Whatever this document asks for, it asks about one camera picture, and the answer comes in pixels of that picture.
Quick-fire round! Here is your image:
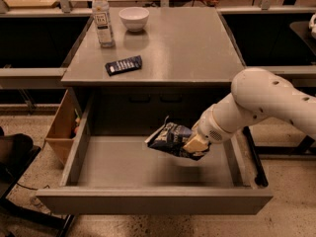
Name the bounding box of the grey cabinet counter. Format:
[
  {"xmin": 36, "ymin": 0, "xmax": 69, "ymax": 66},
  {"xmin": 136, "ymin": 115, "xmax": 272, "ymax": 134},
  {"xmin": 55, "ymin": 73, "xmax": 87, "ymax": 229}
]
[{"xmin": 62, "ymin": 7, "xmax": 244, "ymax": 135}]

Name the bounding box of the open grey top drawer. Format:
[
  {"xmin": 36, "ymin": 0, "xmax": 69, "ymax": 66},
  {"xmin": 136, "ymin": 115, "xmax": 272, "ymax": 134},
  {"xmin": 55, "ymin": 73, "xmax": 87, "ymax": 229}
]
[{"xmin": 37, "ymin": 99, "xmax": 273, "ymax": 215}]

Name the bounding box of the black drawer rail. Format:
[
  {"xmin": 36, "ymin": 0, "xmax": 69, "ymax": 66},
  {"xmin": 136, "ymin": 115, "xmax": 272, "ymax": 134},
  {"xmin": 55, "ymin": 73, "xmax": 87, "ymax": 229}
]
[{"xmin": 243, "ymin": 126, "xmax": 269, "ymax": 187}]

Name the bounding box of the white ceramic bowl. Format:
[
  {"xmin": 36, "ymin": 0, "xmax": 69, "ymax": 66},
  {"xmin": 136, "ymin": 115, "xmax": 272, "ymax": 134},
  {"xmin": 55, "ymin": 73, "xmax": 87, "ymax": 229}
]
[{"xmin": 118, "ymin": 7, "xmax": 149, "ymax": 32}]

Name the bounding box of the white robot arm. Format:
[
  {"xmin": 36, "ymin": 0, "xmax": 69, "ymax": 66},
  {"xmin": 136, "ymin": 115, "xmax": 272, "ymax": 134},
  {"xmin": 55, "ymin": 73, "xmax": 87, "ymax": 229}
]
[{"xmin": 184, "ymin": 68, "xmax": 316, "ymax": 153}]

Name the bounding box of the blue chip bag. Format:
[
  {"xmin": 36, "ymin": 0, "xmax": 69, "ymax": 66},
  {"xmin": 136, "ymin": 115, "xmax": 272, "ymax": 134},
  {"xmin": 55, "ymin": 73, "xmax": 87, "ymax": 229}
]
[{"xmin": 145, "ymin": 118, "xmax": 210, "ymax": 161}]

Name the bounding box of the cardboard box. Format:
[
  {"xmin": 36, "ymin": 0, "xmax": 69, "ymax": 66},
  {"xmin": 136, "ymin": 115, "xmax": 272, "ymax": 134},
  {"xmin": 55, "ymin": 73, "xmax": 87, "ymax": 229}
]
[{"xmin": 45, "ymin": 90, "xmax": 80, "ymax": 165}]

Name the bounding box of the black chair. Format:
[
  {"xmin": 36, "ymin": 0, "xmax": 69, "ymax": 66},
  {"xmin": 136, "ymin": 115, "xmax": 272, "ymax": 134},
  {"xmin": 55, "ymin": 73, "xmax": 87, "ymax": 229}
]
[{"xmin": 0, "ymin": 127, "xmax": 74, "ymax": 237}]

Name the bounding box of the dark blue snack bar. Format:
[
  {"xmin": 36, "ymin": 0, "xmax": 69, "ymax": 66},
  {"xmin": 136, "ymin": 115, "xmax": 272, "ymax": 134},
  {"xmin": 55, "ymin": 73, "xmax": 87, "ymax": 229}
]
[{"xmin": 105, "ymin": 55, "xmax": 142, "ymax": 76}]

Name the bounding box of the clear plastic water bottle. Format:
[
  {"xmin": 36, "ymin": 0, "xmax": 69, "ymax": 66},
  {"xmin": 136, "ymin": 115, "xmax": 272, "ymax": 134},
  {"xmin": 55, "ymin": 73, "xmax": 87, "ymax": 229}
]
[{"xmin": 92, "ymin": 0, "xmax": 115, "ymax": 47}]

